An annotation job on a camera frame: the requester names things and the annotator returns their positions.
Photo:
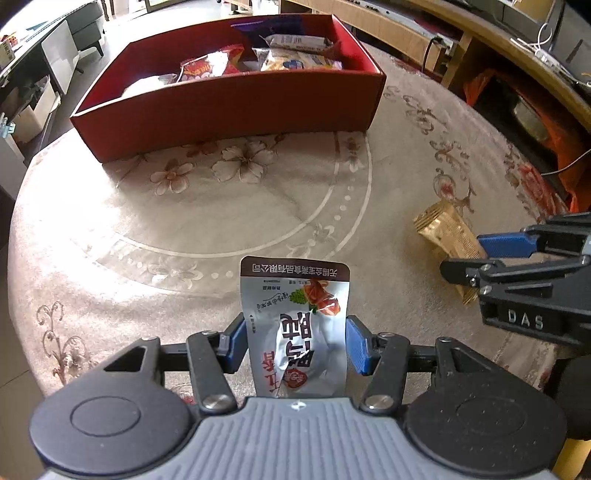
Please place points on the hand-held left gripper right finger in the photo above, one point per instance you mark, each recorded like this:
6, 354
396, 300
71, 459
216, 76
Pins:
358, 346

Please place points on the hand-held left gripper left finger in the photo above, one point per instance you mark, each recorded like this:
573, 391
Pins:
236, 344

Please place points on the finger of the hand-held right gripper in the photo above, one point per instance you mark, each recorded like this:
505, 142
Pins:
503, 244
466, 272

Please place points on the gold snack packet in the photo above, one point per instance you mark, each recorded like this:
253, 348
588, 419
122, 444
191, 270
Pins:
450, 230

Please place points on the silver snack pouch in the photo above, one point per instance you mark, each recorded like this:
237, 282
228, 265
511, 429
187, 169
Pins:
300, 350

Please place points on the red cardboard box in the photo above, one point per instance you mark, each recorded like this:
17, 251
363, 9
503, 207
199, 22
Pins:
231, 110

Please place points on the yellow waffle packet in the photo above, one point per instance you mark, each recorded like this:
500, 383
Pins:
300, 61

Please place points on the clear-wrapped bun packet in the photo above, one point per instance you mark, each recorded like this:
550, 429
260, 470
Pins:
147, 85

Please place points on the red chips packet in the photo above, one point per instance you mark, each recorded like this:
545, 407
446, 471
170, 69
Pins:
203, 67

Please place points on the dark purple snack packet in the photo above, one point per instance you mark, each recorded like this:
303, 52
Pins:
251, 27

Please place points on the orange bag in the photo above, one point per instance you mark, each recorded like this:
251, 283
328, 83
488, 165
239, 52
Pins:
549, 124

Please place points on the beige floral tablecloth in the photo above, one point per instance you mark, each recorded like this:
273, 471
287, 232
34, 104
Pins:
184, 221

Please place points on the yellow object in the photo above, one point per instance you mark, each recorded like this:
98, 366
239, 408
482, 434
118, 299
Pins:
577, 459

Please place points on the white power strip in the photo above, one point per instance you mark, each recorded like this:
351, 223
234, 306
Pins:
549, 57

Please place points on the wooden shelf unit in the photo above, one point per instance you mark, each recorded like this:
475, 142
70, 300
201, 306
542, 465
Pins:
415, 37

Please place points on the white printed packet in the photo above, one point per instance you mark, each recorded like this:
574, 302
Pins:
295, 41

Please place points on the white cabinet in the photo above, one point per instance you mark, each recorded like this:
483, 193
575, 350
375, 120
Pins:
57, 55

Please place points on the dark green sofa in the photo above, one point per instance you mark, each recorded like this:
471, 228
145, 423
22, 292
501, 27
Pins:
87, 25

